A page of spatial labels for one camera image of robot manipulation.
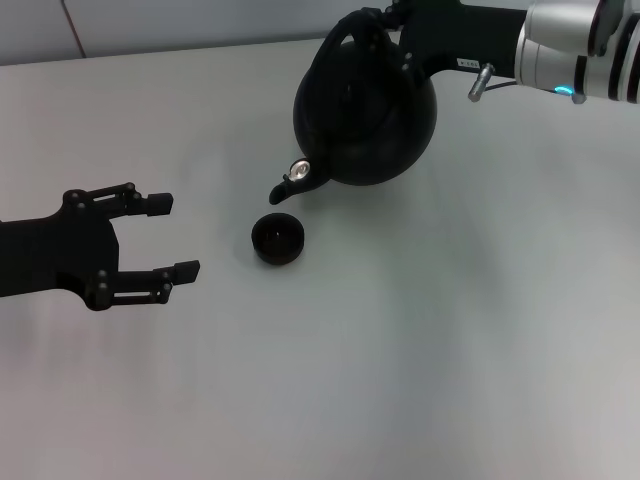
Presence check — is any right gripper cable metal plug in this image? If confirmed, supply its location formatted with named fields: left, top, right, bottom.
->
left=467, top=62, right=524, bottom=104

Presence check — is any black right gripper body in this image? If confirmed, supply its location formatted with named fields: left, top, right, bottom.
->
left=399, top=0, right=530, bottom=82

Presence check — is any small black teacup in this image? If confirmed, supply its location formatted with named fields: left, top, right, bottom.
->
left=250, top=212, right=306, bottom=266

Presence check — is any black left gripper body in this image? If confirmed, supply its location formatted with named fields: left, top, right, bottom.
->
left=0, top=188, right=121, bottom=312

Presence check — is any black round teapot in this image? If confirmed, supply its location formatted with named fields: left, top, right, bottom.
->
left=268, top=8, right=440, bottom=207

